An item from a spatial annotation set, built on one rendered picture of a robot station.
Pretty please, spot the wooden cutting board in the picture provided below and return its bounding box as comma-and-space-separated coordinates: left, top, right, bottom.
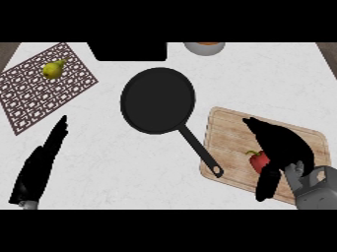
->
198, 105, 333, 206

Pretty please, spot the brown patterned placemat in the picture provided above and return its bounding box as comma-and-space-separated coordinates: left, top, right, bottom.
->
0, 42, 101, 137

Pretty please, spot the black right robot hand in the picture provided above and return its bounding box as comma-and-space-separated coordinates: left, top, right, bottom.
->
241, 116, 317, 203

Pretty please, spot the black frying pan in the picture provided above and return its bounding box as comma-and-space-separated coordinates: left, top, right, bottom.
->
120, 67, 225, 179

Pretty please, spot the black appliance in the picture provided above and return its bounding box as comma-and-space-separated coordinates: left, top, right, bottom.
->
86, 42, 169, 62

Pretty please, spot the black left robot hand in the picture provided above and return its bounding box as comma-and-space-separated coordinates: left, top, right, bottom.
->
7, 114, 70, 207

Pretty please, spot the yellow-green pear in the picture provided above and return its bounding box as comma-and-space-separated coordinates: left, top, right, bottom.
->
41, 57, 72, 80

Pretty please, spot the red bell pepper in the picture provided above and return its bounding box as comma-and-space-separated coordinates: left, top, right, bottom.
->
244, 150, 272, 175

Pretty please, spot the grey bowl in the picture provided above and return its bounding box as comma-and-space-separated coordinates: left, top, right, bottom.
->
184, 42, 226, 57

